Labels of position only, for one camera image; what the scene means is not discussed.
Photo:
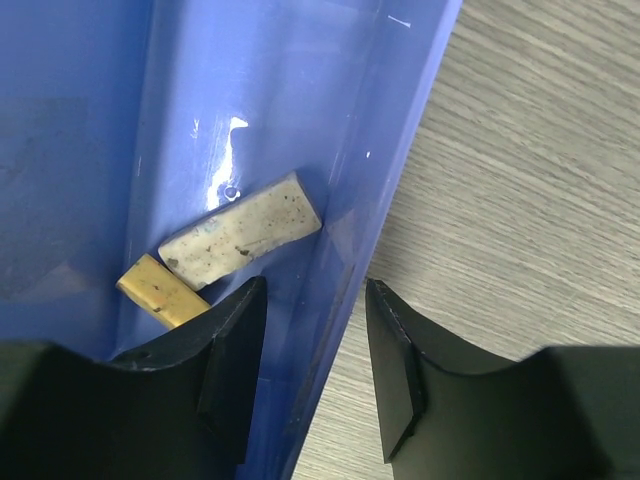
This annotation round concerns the yellow eraser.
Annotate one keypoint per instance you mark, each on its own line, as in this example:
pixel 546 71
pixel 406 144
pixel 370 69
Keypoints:
pixel 156 290

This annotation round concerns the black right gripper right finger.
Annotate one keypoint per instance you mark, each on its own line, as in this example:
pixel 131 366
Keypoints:
pixel 449 409

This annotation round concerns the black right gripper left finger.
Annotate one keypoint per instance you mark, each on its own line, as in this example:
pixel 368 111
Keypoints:
pixel 177 407

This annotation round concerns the purple drawer box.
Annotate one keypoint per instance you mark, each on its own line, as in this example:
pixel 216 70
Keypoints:
pixel 122 122

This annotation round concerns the grey rectangular eraser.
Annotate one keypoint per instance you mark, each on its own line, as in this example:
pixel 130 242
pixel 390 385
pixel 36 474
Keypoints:
pixel 229 239

